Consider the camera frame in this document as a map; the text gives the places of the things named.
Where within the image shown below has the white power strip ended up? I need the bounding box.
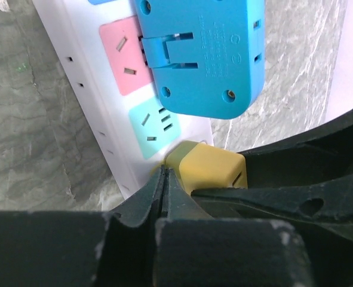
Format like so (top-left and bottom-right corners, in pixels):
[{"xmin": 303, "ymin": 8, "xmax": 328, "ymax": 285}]
[{"xmin": 34, "ymin": 1, "xmax": 213, "ymax": 198}]

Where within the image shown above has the blue plug adapter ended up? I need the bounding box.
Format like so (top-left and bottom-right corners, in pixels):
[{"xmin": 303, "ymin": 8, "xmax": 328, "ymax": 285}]
[{"xmin": 88, "ymin": 0, "xmax": 266, "ymax": 120}]

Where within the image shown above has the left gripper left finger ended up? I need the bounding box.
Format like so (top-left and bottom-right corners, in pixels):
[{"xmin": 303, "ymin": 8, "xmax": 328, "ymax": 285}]
[{"xmin": 0, "ymin": 167, "xmax": 166, "ymax": 286}]

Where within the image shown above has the small yellow plug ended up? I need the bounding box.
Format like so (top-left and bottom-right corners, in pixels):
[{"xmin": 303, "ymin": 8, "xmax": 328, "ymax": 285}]
[{"xmin": 165, "ymin": 141, "xmax": 248, "ymax": 194}]

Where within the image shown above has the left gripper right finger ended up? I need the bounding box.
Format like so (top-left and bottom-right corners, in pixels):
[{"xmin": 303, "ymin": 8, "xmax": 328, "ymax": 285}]
[{"xmin": 155, "ymin": 169, "xmax": 353, "ymax": 286}]

